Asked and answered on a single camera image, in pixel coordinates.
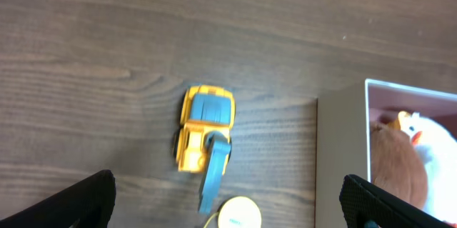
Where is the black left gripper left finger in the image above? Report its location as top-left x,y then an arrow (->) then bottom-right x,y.
1,169 -> 116,227

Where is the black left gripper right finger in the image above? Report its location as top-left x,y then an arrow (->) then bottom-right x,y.
339,174 -> 452,228

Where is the brown furry plush toy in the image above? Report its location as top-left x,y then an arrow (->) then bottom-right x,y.
369,122 -> 428,209

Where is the white plush duck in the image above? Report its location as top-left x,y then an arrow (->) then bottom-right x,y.
389,111 -> 456,227

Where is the yellow toy truck grey cannon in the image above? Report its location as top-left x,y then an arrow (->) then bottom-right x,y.
174,84 -> 236,214

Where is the white cardboard box pink inside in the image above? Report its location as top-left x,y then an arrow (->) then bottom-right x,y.
315,79 -> 456,227

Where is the yellow rattle drum toy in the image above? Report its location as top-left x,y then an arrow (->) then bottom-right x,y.
203,196 -> 262,228

